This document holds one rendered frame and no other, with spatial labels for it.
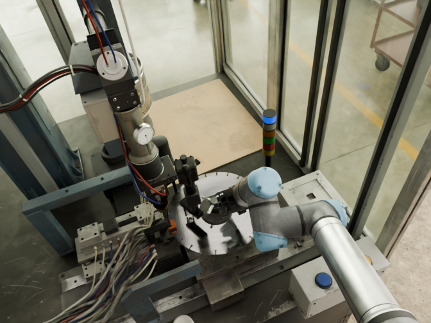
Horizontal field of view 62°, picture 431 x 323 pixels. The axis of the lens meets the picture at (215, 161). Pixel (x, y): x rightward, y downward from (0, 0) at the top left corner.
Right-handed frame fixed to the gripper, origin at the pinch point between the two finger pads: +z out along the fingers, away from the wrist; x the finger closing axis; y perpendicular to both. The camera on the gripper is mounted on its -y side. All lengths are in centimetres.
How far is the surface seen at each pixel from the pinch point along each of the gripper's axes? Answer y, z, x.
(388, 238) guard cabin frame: -39, -17, 27
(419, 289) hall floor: -105, 53, 71
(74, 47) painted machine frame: 34, -29, -46
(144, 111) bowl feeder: 7, 42, -55
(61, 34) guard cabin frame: 31, 44, -102
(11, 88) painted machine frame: 53, 9, -59
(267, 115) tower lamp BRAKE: -19.8, -10.5, -23.2
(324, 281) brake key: -15.3, -12.1, 31.0
